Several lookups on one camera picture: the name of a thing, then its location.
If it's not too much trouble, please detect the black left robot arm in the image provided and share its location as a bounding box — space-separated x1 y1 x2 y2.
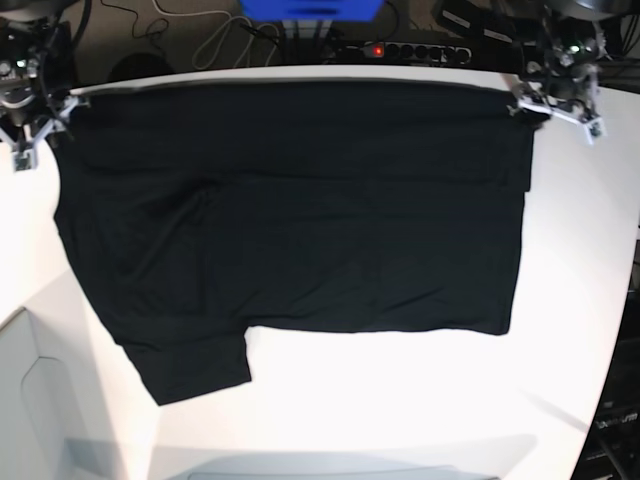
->
509 1 639 143

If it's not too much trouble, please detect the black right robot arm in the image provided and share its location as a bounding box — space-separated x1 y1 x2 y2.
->
1 1 93 171

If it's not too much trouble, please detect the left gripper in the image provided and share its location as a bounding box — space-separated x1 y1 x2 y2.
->
507 42 603 132

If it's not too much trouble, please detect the black T-shirt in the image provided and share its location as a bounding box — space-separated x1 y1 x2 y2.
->
54 82 536 405

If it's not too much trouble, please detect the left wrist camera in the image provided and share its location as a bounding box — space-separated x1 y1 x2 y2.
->
581 117 607 146

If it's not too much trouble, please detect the blue plastic crate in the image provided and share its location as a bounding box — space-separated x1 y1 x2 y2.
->
240 0 384 22

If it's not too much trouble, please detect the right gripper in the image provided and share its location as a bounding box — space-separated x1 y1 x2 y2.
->
1 54 89 155

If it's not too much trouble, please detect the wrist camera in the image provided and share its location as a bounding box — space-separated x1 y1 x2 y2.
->
12 149 38 172
581 117 607 146

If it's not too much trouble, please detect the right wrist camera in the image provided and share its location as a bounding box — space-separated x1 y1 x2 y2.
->
12 149 38 172

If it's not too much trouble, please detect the black power strip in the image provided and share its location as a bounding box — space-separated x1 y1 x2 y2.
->
328 42 473 68

